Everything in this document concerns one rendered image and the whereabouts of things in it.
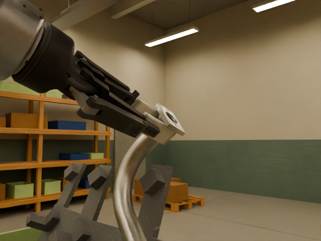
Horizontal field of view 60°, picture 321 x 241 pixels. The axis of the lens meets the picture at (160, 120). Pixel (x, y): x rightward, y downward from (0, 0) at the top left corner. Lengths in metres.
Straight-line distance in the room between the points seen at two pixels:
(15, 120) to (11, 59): 4.97
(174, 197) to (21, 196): 2.57
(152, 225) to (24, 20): 0.34
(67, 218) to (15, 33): 0.50
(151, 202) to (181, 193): 4.63
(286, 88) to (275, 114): 0.60
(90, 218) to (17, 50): 0.40
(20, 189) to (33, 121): 1.16
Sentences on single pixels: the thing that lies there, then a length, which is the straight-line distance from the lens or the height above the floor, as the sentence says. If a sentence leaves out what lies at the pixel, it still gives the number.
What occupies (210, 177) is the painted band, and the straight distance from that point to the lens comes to 7.39.
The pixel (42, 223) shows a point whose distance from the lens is 0.75.
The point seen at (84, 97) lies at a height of 1.24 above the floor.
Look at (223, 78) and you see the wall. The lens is 7.30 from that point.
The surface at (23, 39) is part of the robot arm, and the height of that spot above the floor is 1.29.
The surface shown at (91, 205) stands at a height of 1.06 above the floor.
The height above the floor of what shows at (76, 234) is 1.01.
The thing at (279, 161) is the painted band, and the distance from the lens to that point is 6.59.
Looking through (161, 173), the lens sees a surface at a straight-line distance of 0.49.
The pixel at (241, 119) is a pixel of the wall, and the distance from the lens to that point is 6.93.
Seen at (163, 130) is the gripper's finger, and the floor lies 1.21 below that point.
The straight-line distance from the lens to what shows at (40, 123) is 5.33.
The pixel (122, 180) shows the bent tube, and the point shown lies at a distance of 0.46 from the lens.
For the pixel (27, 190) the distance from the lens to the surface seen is 5.36.
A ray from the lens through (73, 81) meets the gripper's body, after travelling 0.32.
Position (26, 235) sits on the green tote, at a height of 0.94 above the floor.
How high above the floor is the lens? 1.19
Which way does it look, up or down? 5 degrees up
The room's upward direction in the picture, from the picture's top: straight up
